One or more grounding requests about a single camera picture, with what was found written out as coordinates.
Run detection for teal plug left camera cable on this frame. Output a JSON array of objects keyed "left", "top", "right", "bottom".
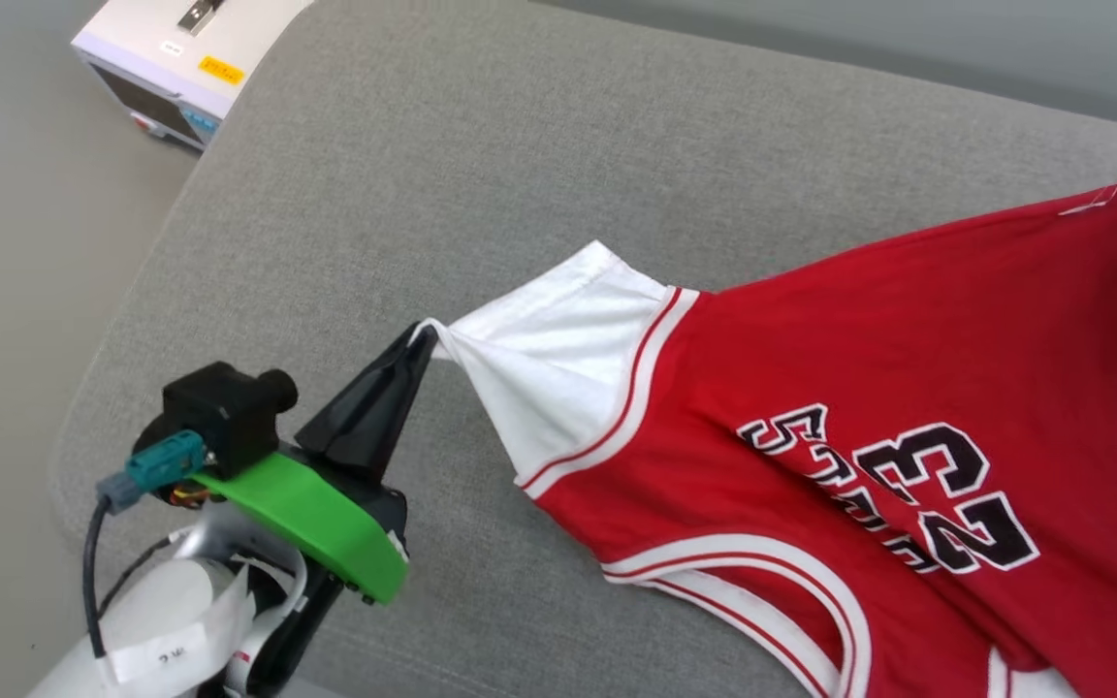
[{"left": 82, "top": 429, "right": 209, "bottom": 662}]

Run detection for black strap handle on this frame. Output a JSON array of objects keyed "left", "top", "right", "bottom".
[{"left": 176, "top": 0, "right": 227, "bottom": 38}]

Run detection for white power supply box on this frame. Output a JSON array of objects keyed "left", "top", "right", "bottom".
[{"left": 70, "top": 0, "right": 315, "bottom": 154}]

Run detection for red and white basketball jersey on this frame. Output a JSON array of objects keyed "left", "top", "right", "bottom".
[{"left": 420, "top": 160, "right": 1117, "bottom": 698}]

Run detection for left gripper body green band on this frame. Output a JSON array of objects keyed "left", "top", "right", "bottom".
[{"left": 190, "top": 441, "right": 412, "bottom": 607}]

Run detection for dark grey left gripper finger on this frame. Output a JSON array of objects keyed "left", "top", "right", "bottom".
[
  {"left": 326, "top": 326, "right": 440, "bottom": 483},
  {"left": 294, "top": 322, "right": 427, "bottom": 461}
]

